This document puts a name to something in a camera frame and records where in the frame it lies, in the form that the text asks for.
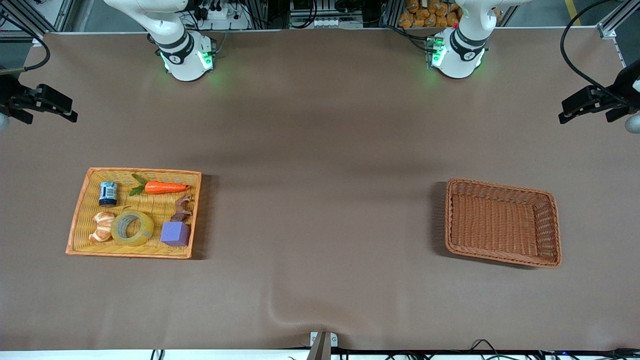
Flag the brown toy horse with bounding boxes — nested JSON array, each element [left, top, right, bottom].
[[170, 194, 194, 223]]

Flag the aluminium frame post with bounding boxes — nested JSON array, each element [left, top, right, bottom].
[[0, 0, 76, 46], [597, 0, 640, 39]]

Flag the purple cube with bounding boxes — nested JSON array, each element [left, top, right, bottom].
[[160, 221, 191, 247]]

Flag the white power strip with plugs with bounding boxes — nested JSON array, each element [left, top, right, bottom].
[[192, 0, 252, 31]]

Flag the small blue can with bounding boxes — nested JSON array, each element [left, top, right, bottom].
[[98, 181, 118, 207]]

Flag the bag of orange breads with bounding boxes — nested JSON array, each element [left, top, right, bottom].
[[398, 0, 462, 29]]

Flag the toy croissant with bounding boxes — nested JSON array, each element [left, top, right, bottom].
[[89, 212, 117, 244]]

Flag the metal table edge bracket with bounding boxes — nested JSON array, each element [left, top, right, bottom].
[[309, 331, 339, 360]]

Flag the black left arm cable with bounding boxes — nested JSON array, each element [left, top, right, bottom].
[[560, 0, 640, 103]]

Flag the deep brown wicker basket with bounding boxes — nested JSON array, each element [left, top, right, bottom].
[[444, 178, 562, 269]]

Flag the looped black floor cable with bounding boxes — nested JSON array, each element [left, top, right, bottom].
[[470, 339, 506, 360]]

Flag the orange toy carrot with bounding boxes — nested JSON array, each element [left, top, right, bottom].
[[129, 173, 192, 197]]

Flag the flat yellow orange-rimmed wicker tray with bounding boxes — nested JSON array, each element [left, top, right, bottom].
[[65, 167, 202, 260]]

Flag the long white socket strip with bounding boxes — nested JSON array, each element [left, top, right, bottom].
[[290, 16, 364, 29]]

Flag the yellow clear tape roll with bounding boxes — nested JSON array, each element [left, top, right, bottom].
[[111, 209, 155, 247]]

